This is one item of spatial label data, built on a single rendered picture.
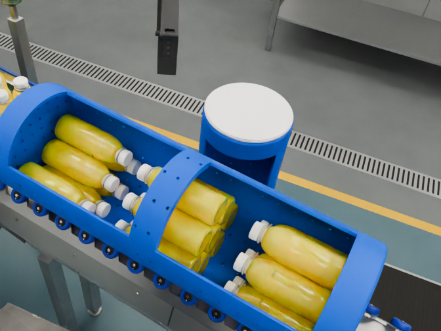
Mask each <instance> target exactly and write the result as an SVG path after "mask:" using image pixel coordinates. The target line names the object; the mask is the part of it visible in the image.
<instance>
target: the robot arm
mask: <svg viewBox="0 0 441 331"><path fill-rule="evenodd" d="M155 36H158V43H157V74H161V75H176V71H177V52H178V42H179V0H157V30H156V33H155Z"/></svg>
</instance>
